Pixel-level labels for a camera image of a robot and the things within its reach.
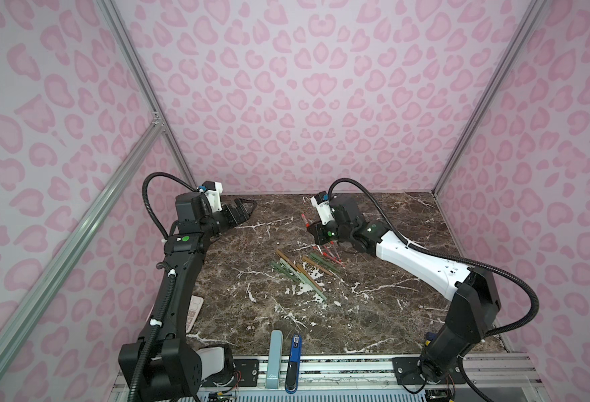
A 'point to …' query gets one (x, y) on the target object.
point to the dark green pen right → (325, 262)
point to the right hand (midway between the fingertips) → (310, 229)
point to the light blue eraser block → (274, 363)
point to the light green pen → (292, 270)
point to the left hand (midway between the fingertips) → (251, 206)
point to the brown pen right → (318, 265)
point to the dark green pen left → (286, 270)
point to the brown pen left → (293, 265)
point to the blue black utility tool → (292, 378)
